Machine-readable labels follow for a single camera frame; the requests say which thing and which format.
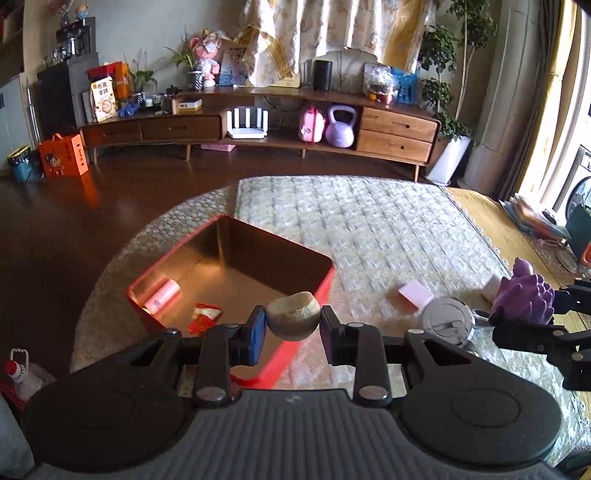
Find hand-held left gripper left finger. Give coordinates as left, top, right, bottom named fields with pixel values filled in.
left=129, top=305, right=269, bottom=408

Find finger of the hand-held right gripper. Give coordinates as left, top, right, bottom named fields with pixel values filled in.
left=490, top=322, right=591, bottom=392
left=551, top=276, right=591, bottom=315

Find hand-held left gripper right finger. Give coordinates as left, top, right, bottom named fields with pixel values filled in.
left=320, top=305, right=467, bottom=407

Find beige potato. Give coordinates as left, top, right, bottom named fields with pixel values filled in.
left=267, top=292, right=322, bottom=342

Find purple toy grapes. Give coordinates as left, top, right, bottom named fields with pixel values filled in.
left=490, top=257, right=556, bottom=326

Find red packet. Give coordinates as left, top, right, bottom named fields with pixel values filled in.
left=187, top=302, right=223, bottom=335

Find red metal box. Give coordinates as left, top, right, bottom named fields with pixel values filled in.
left=127, top=215, right=337, bottom=391

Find round silver metal tin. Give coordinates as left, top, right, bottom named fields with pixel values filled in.
left=419, top=296, right=477, bottom=352

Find pink block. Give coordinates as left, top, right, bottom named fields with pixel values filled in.
left=398, top=280, right=435, bottom=309

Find pink roll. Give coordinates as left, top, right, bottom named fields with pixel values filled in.
left=143, top=278, right=181, bottom=315

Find small white block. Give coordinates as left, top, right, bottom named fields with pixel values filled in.
left=481, top=276, right=503, bottom=303

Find washing machine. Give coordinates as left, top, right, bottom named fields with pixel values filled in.
left=551, top=145, right=591, bottom=222

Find quilted table mat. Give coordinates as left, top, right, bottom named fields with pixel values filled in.
left=233, top=175, right=591, bottom=444

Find lace tablecloth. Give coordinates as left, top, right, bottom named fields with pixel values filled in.
left=69, top=178, right=241, bottom=374

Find yellow side curtain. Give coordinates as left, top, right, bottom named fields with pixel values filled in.
left=508, top=0, right=591, bottom=204

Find tall plant in white planter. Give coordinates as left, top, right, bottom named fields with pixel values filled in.
left=418, top=0, right=497, bottom=186

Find long wooden media cabinet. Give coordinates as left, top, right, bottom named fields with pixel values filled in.
left=78, top=85, right=441, bottom=182

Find light wooden drawer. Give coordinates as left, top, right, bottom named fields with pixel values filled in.
left=361, top=107, right=438, bottom=143
left=356, top=130, right=434, bottom=163

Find beige floor standing air conditioner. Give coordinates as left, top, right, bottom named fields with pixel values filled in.
left=462, top=0, right=568, bottom=199

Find purple kettlebell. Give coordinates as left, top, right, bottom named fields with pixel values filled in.
left=325, top=104, right=357, bottom=148

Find white router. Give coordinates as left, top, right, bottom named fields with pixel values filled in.
left=226, top=106, right=270, bottom=140

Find pink toy case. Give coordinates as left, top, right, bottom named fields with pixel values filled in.
left=298, top=106, right=328, bottom=143

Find wide dark wooden drawer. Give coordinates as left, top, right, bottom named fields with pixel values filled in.
left=141, top=115, right=222, bottom=141

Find red capped bottle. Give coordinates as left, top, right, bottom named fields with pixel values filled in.
left=4, top=348, right=31, bottom=386

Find small dark wooden drawer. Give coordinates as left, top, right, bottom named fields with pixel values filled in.
left=83, top=121, right=142, bottom=145

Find clear plastic bag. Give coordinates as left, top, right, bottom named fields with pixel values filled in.
left=362, top=62, right=400, bottom=103

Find orange gift box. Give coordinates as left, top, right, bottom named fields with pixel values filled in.
left=37, top=134, right=89, bottom=179

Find black cylinder speaker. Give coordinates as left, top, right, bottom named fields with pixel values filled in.
left=313, top=59, right=333, bottom=90

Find plant in patterned pot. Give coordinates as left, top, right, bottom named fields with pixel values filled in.
left=164, top=28, right=206, bottom=90

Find framed picture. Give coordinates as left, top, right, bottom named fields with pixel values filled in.
left=218, top=46, right=247, bottom=87

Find white shell shaped ornament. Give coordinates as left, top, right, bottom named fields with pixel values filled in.
left=318, top=48, right=384, bottom=93

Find small green potted plant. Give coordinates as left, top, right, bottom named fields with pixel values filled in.
left=124, top=51, right=160, bottom=95

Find printed snack bag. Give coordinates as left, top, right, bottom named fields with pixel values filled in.
left=90, top=78, right=116, bottom=123

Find pink plush doll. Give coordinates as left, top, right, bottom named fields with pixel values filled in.
left=189, top=30, right=227, bottom=88

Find blue bucket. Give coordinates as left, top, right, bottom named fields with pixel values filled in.
left=7, top=145, right=42, bottom=182

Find orange carton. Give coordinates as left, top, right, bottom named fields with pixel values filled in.
left=88, top=62, right=131, bottom=100

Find black cabinet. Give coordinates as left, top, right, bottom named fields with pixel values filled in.
left=37, top=53, right=100, bottom=137

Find patterned yellow white curtain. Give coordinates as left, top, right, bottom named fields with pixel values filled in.
left=238, top=0, right=437, bottom=88

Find black coffee machine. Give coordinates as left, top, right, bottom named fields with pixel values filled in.
left=56, top=17, right=96, bottom=60

